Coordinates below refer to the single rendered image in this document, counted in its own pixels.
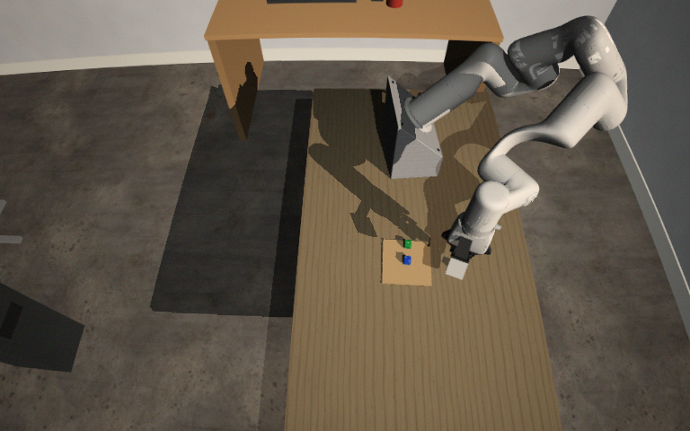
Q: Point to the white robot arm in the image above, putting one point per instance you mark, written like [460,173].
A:
[598,100]

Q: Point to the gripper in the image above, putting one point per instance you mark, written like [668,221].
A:
[479,246]

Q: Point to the tan flat mat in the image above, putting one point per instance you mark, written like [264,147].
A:
[393,270]

